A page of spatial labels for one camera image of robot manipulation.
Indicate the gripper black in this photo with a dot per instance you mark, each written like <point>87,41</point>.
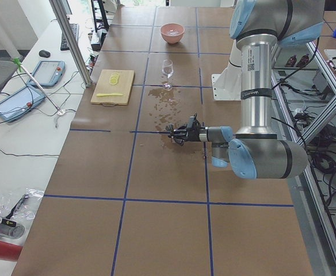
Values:
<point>193,135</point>

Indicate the steel cocktail jigger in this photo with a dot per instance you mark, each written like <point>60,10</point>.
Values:
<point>170,129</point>

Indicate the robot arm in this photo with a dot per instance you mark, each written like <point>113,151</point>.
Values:
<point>254,151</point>

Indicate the clear wine glass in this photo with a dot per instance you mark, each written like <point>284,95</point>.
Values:
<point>167,70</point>

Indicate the pile of clear ice cubes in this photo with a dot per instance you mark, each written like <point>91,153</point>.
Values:
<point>172,33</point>

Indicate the yellow plastic knife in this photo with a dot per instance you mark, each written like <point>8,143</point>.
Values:
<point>109,94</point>

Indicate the bamboo cutting board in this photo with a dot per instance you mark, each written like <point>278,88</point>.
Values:
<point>125,82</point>

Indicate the pink bowl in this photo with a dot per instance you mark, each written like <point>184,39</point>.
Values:
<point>169,26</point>

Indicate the silver rod green tip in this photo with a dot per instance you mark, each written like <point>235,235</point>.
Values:
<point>59,110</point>

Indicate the blue teach pendant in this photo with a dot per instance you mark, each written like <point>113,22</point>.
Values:
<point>20,103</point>
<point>49,73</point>

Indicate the black computer mouse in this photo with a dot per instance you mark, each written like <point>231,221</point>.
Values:
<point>44,54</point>

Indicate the clear plastic bag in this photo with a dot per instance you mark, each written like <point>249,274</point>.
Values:
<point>17,213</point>

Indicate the red bottle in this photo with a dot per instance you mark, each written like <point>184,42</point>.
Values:
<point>9,252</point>

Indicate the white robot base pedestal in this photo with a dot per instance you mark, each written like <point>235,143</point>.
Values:
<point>227,85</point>

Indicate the aluminium frame post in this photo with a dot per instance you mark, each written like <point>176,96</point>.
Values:
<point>64,24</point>

